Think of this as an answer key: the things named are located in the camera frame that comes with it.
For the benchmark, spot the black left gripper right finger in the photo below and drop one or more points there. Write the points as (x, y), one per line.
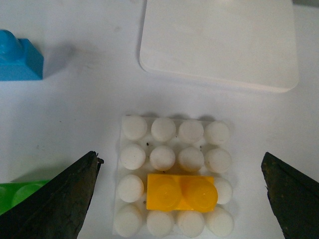
(294, 198)

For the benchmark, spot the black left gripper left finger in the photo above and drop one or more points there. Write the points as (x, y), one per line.
(58, 209)

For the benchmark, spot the yellow two-stud toy block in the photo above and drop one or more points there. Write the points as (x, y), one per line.
(181, 193)

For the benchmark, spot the green two-stud toy block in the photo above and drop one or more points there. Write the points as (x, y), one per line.
(13, 193)

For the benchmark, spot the blue three-stud toy block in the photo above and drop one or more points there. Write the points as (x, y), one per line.
(19, 59)

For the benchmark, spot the white lamp stand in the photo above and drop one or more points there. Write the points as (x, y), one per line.
(242, 43)

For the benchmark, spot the white studded base plate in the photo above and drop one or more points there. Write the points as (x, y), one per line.
(174, 147)

